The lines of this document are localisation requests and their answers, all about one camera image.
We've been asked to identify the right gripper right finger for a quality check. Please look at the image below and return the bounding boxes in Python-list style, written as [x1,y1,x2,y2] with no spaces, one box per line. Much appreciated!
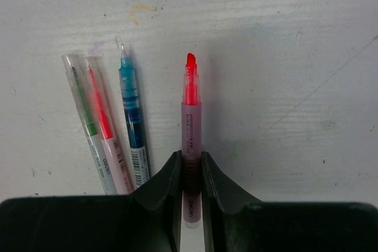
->
[201,152,377,251]

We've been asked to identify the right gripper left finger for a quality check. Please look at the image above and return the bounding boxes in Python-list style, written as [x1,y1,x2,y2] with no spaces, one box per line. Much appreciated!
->
[1,152,182,251]

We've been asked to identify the blue gel pen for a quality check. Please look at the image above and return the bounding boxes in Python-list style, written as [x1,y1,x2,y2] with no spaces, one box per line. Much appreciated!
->
[119,44,151,188]

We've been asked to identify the red highlighter pen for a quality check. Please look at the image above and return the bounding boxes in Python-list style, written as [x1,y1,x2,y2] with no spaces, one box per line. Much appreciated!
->
[82,56,134,195]

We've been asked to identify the dark red pen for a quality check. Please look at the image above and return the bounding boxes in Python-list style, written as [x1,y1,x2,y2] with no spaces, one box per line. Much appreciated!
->
[181,53,202,228]

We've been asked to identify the green thin pen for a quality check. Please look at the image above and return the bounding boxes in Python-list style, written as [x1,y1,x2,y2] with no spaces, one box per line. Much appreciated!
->
[62,54,117,195]

